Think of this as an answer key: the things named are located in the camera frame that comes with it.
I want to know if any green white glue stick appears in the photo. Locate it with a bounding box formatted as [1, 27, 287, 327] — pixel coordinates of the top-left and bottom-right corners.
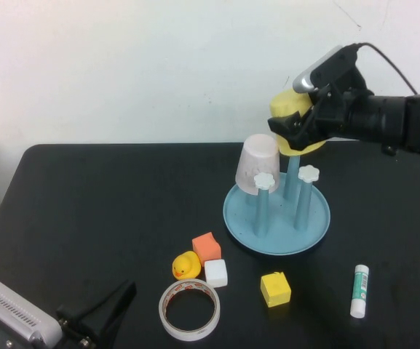
[349, 264, 373, 319]

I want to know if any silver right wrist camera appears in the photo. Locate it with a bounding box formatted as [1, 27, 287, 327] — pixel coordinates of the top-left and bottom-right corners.
[292, 43, 374, 96]

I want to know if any yellow cube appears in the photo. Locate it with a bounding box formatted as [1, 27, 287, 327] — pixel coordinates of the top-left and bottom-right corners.
[260, 270, 292, 309]

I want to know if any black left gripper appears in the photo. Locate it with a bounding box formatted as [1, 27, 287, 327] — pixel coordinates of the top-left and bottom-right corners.
[55, 281, 137, 349]

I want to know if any yellow rubber duck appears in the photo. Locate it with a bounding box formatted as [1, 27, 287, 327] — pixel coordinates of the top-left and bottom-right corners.
[171, 251, 202, 281]

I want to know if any white cube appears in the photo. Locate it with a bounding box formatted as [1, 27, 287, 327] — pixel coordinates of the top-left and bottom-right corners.
[204, 258, 229, 290]

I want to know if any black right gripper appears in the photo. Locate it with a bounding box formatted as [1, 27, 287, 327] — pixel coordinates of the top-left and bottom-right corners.
[266, 84, 353, 151]

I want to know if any yellow cup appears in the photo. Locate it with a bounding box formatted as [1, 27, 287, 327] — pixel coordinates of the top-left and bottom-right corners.
[269, 89, 328, 158]

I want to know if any orange cube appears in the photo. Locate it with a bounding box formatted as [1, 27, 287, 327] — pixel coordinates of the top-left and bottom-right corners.
[191, 233, 221, 268]

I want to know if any blue cup stand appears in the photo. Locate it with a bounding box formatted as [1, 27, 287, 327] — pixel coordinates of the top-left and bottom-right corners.
[223, 154, 332, 258]

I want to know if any black camera cable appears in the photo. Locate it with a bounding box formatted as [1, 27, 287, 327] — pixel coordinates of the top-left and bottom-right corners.
[353, 41, 419, 95]

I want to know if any pink cup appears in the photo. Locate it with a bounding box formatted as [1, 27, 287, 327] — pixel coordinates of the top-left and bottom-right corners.
[234, 133, 280, 198]

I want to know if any white tape roll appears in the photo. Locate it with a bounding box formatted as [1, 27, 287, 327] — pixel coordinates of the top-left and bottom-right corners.
[158, 278, 221, 342]

